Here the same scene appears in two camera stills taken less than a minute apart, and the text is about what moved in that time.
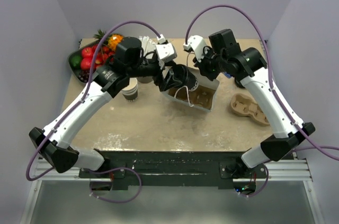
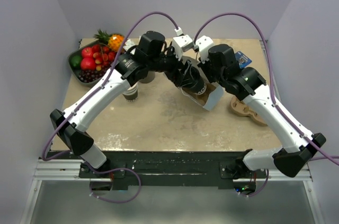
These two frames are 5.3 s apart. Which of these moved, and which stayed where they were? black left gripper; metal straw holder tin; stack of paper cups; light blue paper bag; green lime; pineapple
Moved: black left gripper; light blue paper bag
Stayed: green lime; metal straw holder tin; pineapple; stack of paper cups
